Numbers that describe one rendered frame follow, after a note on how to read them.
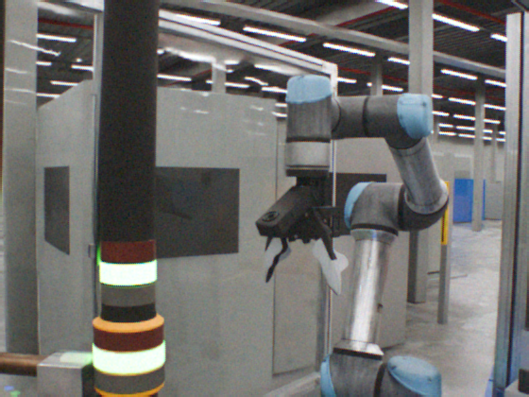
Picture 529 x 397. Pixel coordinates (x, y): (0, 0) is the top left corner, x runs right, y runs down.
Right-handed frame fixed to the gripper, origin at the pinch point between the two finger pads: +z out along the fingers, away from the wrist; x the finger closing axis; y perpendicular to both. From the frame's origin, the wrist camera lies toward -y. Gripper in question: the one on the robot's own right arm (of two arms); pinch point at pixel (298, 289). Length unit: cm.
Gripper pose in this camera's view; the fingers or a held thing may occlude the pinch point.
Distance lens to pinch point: 88.1
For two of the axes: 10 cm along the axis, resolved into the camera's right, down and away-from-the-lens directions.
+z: -0.2, 10.0, 0.5
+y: 6.5, -0.3, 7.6
